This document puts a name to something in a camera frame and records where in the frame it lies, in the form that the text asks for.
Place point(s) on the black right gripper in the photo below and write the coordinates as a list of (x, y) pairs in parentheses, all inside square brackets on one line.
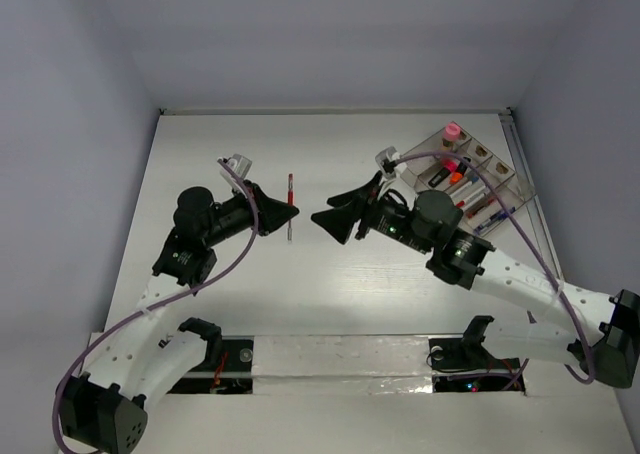
[(364, 200)]

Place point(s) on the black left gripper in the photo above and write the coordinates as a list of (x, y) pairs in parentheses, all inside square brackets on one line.
[(273, 213)]

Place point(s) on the pink cap black highlighter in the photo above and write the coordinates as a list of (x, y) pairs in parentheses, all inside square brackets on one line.
[(446, 169)]

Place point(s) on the orange cap black highlighter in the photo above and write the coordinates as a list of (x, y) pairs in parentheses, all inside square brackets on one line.
[(460, 171)]

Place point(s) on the red cap white marker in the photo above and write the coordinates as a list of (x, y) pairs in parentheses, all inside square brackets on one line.
[(472, 197)]

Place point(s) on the blue cap white marker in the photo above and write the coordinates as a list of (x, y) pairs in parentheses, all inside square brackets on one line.
[(471, 180)]

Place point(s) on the pink cap sticker bottle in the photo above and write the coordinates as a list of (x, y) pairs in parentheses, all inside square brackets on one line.
[(450, 136)]

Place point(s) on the purple gel pen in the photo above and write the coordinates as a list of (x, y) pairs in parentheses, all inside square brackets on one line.
[(483, 226)]

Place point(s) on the red pen cap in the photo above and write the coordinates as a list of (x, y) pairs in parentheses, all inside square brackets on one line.
[(290, 189)]

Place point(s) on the red gel pen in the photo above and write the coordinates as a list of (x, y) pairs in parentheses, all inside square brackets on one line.
[(478, 209)]

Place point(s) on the blue ballpoint pen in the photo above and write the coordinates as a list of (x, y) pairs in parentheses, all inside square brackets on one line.
[(500, 216)]

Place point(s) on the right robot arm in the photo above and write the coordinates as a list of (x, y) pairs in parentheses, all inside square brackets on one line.
[(595, 332)]

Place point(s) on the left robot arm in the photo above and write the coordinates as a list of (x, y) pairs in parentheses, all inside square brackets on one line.
[(150, 314)]

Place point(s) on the clear acrylic organizer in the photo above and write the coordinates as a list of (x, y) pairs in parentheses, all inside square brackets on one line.
[(503, 183)]

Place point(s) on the white foam front board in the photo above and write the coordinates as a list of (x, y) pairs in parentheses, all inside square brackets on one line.
[(181, 390)]

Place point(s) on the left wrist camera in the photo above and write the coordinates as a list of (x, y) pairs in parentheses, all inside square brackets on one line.
[(234, 170)]

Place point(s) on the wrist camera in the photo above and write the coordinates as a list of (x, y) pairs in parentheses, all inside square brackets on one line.
[(387, 161), (234, 170)]

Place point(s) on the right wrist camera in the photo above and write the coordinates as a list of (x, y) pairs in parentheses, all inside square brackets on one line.
[(387, 161)]

